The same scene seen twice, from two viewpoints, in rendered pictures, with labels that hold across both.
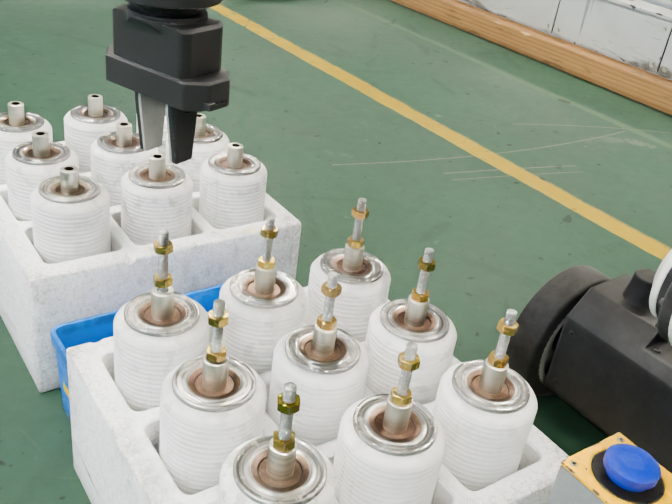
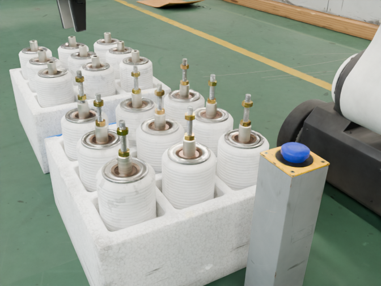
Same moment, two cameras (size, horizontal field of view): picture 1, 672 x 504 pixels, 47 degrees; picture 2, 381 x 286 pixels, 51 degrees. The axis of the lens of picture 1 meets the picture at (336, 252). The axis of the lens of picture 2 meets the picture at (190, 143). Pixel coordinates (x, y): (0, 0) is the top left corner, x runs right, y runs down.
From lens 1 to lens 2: 21 cm
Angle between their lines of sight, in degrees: 7
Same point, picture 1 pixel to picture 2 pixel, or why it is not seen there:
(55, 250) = (46, 102)
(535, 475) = not seen: hidden behind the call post
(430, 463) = (204, 168)
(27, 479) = (33, 207)
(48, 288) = (42, 118)
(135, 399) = (73, 158)
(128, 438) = (65, 171)
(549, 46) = (325, 18)
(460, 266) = (263, 116)
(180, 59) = not seen: outside the picture
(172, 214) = (103, 84)
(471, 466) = (235, 179)
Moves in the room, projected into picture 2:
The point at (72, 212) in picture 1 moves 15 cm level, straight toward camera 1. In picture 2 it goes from (52, 81) to (47, 105)
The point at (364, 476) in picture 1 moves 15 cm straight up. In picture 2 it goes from (172, 177) to (172, 94)
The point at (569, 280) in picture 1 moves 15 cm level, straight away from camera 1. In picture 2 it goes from (307, 105) to (319, 87)
